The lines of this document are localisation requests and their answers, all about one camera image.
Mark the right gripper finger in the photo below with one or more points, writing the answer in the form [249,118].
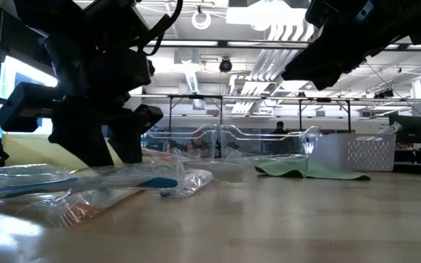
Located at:
[334,76]
[313,62]

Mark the black computer monitor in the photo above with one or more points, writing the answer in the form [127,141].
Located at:
[408,128]

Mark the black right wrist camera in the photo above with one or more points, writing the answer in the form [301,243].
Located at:
[342,12]

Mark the orange toothbrush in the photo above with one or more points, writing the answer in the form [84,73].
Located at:
[75,212]

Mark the yellow plastic bin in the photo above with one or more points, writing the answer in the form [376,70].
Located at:
[31,153]

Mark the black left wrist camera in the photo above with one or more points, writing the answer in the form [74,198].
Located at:
[115,22]

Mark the clear plastic bin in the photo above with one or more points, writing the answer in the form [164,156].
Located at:
[196,146]
[269,146]

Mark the black background workstation frame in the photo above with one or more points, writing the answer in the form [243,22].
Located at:
[220,109]

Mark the overhead LED light bar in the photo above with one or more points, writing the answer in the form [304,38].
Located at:
[196,43]

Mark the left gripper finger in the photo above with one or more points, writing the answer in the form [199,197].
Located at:
[128,142]
[82,139]

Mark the blue toothbrush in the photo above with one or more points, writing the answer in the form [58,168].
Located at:
[196,182]
[155,182]

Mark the purple toothbrush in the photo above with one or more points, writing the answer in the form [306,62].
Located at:
[391,128]

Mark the green cloth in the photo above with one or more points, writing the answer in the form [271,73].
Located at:
[305,170]

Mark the black ceiling camera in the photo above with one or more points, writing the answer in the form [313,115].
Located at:
[225,65]

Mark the person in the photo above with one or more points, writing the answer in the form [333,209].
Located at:
[280,128]

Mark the white perforated plastic basket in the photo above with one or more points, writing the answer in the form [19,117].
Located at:
[342,149]

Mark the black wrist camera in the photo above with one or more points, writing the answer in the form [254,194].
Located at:
[342,12]
[115,22]

